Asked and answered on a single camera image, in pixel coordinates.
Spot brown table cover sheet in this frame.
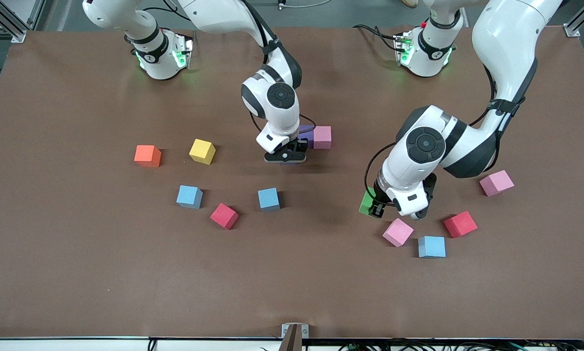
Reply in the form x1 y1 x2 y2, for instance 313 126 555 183
0 24 584 339

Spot red foam block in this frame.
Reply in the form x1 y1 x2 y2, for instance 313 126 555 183
443 211 478 238
210 203 239 230

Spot orange foam block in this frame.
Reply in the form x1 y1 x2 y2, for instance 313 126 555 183
134 145 162 168

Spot green foam block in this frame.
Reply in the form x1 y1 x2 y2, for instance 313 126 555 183
359 189 378 216

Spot brown camera pole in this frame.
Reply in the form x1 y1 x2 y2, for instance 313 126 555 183
279 326 303 351

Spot black base cable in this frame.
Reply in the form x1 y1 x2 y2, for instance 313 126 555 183
353 23 404 52

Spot blue foam block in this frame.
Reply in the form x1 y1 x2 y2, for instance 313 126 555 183
177 185 203 209
258 188 281 212
418 236 446 258

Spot aluminium frame profile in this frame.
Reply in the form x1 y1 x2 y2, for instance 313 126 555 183
564 0 584 38
0 0 27 43

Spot pink foam block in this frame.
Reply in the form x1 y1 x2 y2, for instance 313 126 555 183
480 170 515 197
313 126 332 150
383 218 414 247

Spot yellow foam block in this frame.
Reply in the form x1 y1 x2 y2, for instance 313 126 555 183
189 139 216 165

